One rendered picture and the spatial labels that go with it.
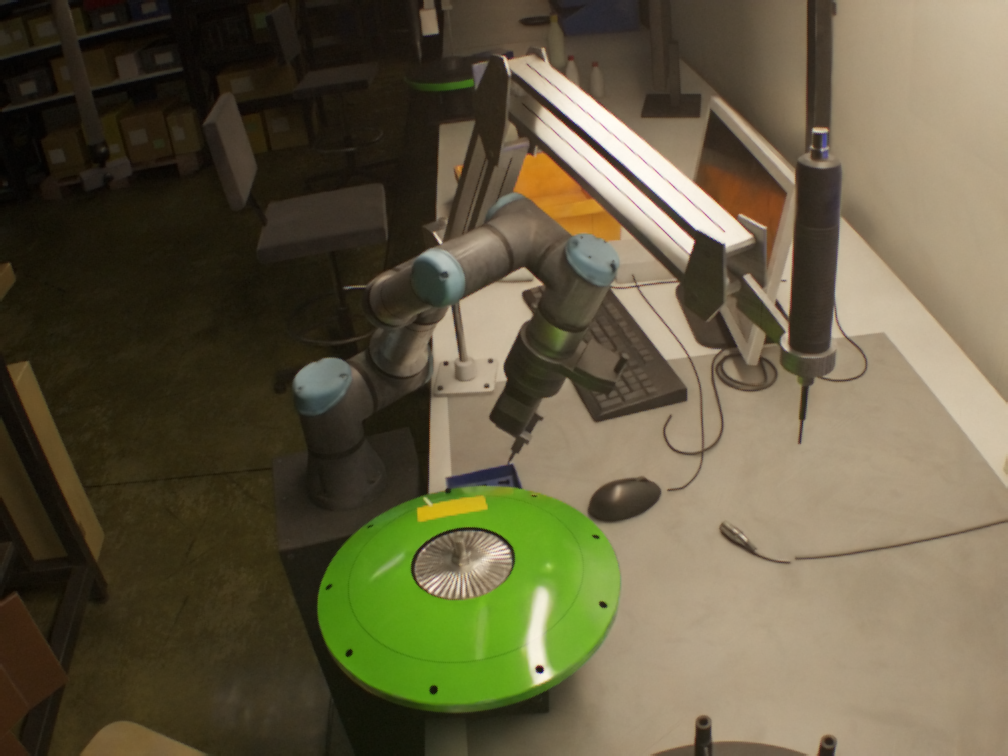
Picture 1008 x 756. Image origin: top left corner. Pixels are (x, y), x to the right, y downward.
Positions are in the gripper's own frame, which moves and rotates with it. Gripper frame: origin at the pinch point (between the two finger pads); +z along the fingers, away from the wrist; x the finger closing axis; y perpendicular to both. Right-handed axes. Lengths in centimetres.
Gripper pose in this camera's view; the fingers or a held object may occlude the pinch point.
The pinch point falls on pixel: (513, 454)
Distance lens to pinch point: 118.4
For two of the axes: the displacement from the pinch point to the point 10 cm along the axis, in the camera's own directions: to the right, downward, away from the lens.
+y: -8.7, -4.9, 0.8
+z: -3.2, 6.7, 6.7
